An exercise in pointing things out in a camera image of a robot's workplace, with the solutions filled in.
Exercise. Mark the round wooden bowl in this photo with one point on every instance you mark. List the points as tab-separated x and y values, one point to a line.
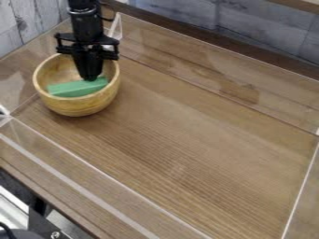
57	70

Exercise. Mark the black metal bracket with bolt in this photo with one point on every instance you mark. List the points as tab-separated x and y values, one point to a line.
42	227

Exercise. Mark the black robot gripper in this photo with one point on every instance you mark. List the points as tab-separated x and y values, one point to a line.
86	39

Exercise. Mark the clear acrylic tray wall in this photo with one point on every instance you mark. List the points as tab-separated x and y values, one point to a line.
204	153

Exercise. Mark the clear acrylic corner bracket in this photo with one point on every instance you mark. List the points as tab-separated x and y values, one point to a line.
113	30

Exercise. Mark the green rectangular block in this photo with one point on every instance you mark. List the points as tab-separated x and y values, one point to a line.
77	88

